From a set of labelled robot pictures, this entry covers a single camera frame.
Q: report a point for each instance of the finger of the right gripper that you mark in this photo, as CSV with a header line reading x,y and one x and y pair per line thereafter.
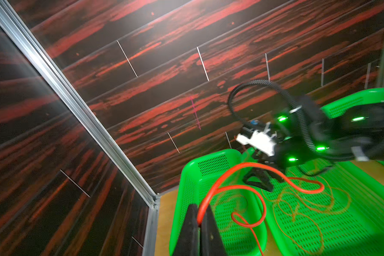
x,y
259,178

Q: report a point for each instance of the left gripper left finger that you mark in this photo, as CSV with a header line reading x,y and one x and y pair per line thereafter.
x,y
188,240

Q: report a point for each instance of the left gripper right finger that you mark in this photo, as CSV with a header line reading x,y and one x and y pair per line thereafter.
x,y
210,241

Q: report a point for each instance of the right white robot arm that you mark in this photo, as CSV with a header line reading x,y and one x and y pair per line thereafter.
x,y
303,132

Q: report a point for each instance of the left green basket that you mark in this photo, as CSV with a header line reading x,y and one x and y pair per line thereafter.
x,y
197,177

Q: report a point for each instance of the green basket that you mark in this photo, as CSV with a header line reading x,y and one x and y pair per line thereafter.
x,y
339,213
358,125
197,177

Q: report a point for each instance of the middle green basket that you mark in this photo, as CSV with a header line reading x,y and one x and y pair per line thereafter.
x,y
339,213

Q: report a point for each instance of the right green basket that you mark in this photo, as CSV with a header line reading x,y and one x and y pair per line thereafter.
x,y
358,125

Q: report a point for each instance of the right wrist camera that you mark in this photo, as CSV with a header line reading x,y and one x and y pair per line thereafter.
x,y
262,140

